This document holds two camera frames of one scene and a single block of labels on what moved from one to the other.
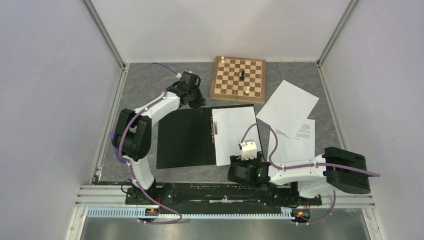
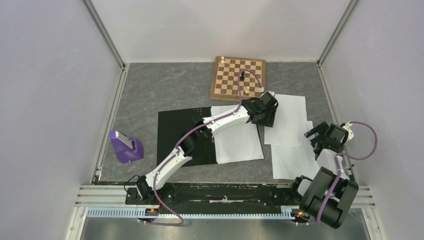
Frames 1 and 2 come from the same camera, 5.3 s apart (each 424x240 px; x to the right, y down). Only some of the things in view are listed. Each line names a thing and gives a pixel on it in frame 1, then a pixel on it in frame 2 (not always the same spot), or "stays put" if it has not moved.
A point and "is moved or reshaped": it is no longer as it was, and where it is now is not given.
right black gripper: x=236 y=159 -> x=321 y=129
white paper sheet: x=288 y=109 is moved or reshaped
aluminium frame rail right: x=337 y=30 stays put
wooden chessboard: x=239 y=80 stays put
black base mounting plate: x=212 y=198 stays put
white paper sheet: x=229 y=126 stays put
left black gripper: x=200 y=102 -> x=270 y=120
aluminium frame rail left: x=100 y=26 stays put
